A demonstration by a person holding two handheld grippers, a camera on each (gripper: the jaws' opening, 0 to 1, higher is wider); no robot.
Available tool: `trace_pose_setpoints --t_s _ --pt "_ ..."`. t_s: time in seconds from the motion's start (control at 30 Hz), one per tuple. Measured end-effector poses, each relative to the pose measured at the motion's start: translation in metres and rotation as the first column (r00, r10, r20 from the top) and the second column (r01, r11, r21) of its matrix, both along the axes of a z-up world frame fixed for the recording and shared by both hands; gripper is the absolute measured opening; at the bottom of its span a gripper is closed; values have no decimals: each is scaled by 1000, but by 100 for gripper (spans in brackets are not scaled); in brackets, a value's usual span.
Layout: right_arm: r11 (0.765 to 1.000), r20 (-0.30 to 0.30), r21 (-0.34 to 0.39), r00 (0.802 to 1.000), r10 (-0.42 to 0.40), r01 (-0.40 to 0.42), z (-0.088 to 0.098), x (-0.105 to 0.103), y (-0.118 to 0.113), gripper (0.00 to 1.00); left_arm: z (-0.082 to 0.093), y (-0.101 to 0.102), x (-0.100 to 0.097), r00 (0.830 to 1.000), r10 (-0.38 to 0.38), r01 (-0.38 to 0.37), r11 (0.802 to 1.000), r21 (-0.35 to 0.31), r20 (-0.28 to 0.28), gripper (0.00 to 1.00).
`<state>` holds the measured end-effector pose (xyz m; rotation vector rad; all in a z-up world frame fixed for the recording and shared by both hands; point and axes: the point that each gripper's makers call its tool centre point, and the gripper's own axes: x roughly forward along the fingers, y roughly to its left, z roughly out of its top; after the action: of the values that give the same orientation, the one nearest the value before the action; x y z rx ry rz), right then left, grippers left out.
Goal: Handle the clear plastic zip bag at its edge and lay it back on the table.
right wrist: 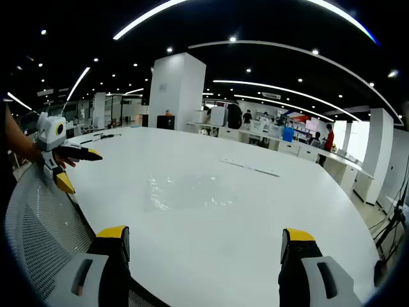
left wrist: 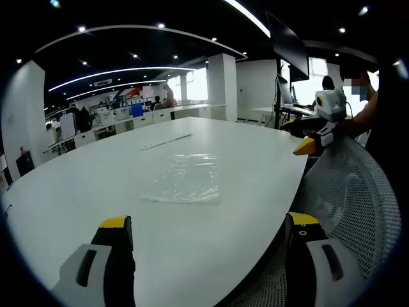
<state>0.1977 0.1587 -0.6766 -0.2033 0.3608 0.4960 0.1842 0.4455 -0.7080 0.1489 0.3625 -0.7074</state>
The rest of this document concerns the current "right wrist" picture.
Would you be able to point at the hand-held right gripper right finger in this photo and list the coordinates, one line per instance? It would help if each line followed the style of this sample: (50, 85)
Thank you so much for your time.
(297, 278)

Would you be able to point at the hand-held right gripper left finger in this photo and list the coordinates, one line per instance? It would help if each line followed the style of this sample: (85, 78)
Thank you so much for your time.
(112, 275)

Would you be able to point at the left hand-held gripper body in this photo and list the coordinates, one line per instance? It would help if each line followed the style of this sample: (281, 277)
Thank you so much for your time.
(48, 134)

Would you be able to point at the clear food packaging bag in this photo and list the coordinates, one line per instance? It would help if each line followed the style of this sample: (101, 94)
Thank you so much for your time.
(185, 192)

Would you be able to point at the person's left hand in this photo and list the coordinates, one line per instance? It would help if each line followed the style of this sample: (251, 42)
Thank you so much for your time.
(65, 162)

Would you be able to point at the black pen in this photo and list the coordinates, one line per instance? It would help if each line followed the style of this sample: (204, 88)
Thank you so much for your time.
(86, 141)

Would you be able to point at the black cabinet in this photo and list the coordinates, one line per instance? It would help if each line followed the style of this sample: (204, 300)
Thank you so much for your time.
(165, 122)

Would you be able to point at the black tripod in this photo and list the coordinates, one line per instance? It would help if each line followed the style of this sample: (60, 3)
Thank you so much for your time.
(391, 224)

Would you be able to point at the white square pillar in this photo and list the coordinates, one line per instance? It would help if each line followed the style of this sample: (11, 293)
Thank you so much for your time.
(378, 153)
(175, 92)

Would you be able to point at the white flat strip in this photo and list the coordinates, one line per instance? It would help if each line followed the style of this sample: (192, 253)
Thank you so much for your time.
(252, 168)

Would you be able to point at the white desk row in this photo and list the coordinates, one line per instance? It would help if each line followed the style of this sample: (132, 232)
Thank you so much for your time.
(287, 147)

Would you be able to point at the white box appliance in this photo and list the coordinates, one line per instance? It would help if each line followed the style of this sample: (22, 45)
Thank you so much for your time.
(219, 116)

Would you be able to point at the blue box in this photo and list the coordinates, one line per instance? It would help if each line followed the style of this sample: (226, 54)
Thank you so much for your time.
(288, 134)

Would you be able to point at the ceiling air vent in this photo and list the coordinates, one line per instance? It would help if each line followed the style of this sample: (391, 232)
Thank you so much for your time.
(271, 95)

